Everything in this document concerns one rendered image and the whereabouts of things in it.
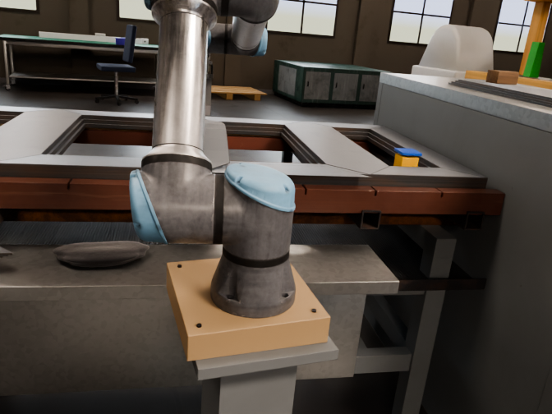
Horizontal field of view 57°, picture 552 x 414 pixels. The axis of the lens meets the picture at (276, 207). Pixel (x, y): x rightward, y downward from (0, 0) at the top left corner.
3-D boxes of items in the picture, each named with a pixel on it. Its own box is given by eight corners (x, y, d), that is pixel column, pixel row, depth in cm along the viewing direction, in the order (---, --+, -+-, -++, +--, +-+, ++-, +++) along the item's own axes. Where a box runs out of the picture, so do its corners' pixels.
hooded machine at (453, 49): (395, 144, 609) (416, 22, 563) (439, 144, 630) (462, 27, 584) (434, 161, 540) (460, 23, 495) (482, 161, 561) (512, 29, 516)
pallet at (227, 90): (251, 94, 972) (252, 87, 967) (267, 101, 887) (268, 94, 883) (179, 90, 925) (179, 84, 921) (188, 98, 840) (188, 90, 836)
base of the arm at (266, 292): (303, 316, 85) (310, 264, 81) (213, 320, 82) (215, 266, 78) (285, 272, 99) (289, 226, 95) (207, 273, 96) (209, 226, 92)
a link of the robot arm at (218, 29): (225, 22, 125) (224, 23, 135) (179, 19, 123) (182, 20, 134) (223, 55, 127) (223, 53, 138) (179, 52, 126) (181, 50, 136)
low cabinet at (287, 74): (347, 98, 1041) (352, 64, 1019) (387, 110, 906) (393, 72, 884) (271, 94, 985) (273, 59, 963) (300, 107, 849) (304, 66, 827)
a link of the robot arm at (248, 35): (294, -58, 88) (265, 24, 136) (231, -65, 86) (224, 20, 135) (292, 9, 89) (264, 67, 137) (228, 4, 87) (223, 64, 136)
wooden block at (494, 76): (496, 84, 204) (499, 71, 203) (485, 81, 209) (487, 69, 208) (517, 85, 210) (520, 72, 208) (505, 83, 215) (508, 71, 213)
